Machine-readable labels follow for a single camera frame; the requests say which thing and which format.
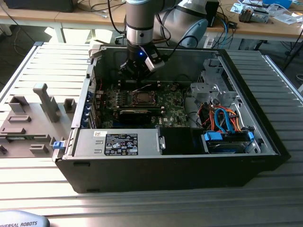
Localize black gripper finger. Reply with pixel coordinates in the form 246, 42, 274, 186
138, 70, 155, 87
119, 61, 138, 87

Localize metal socket cover frame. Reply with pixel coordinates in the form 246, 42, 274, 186
132, 91, 158, 105

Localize RAM slot with white clip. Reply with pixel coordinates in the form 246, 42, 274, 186
117, 85, 164, 89
119, 106, 164, 111
117, 80, 164, 85

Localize CPU socket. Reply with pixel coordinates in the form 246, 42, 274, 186
128, 90, 159, 106

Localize dark CPU cooler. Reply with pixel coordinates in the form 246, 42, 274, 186
238, 6, 254, 24

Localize green motherboard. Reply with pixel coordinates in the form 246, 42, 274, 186
94, 80, 192, 130

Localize black graphics card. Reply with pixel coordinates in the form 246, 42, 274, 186
104, 107, 153, 125

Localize silver metal drive cage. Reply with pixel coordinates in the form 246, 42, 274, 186
190, 58, 240, 110

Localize black plastic shroud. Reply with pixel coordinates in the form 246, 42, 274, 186
160, 127, 205, 156

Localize wooden desk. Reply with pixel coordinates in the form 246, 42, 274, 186
0, 1, 126, 26
204, 0, 303, 44

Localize grey power supply unit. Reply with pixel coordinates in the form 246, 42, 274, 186
73, 129, 162, 157

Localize hard disk in blue carrier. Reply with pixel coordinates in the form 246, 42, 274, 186
200, 131, 256, 154

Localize black PC case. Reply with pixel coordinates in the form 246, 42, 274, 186
53, 44, 292, 194

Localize black computer tower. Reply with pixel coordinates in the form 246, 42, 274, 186
4, 0, 74, 13

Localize white leaflet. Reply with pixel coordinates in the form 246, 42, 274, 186
231, 2, 244, 14

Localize grey parts rack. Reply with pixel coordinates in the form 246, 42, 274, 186
0, 82, 77, 158

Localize grey drive unit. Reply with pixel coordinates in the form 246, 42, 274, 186
250, 9, 270, 24

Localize clear plastic bag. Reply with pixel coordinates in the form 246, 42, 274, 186
272, 13, 303, 25

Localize blue box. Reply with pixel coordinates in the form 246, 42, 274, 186
262, 0, 293, 9

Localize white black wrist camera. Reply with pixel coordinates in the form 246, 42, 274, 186
144, 50, 166, 73

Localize thin black cable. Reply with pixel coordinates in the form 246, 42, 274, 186
175, 74, 193, 100

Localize thick black camera cable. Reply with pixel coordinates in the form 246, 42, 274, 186
162, 35, 199, 61

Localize blue flat data wire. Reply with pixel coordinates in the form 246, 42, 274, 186
213, 105, 235, 135

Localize blue hanging cable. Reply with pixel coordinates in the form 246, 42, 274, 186
221, 17, 232, 49

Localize orange red power wires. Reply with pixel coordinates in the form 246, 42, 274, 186
198, 105, 242, 133

